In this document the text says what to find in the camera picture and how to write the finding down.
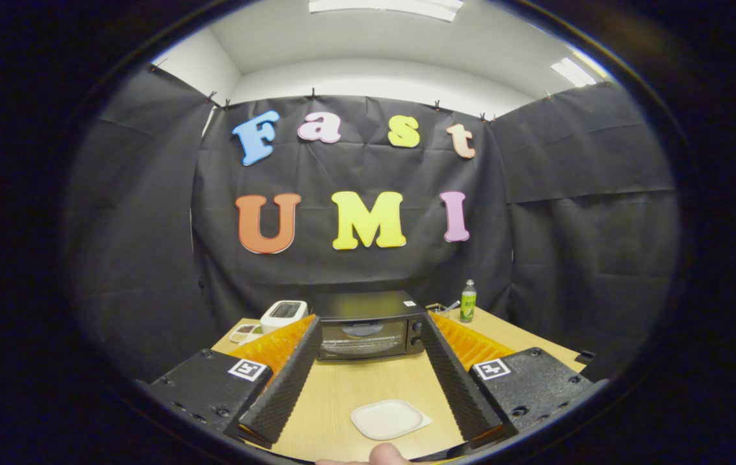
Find small white snack tray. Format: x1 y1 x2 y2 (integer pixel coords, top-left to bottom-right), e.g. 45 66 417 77
229 323 264 345

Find green label drink bottle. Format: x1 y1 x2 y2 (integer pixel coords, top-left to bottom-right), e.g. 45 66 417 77
460 279 477 324

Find black backdrop cloth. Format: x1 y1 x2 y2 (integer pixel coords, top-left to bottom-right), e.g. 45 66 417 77
61 61 682 382

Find small ceiling light panel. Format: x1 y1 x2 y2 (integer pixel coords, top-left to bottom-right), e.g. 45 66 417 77
550 57 598 88

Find black toaster oven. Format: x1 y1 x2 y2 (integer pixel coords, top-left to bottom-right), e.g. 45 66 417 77
313 290 428 361

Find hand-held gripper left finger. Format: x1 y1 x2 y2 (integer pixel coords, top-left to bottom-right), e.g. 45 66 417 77
136 315 322 450

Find long ceiling light panel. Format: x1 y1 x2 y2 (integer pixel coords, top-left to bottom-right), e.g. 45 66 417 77
308 0 464 23

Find white square plate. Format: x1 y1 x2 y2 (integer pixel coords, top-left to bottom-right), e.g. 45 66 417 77
351 399 433 441

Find white pop-up toaster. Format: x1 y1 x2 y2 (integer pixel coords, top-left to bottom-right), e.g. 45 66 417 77
260 300 309 335

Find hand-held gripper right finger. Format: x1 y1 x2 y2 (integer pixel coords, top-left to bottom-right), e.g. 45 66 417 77
421 311 608 450

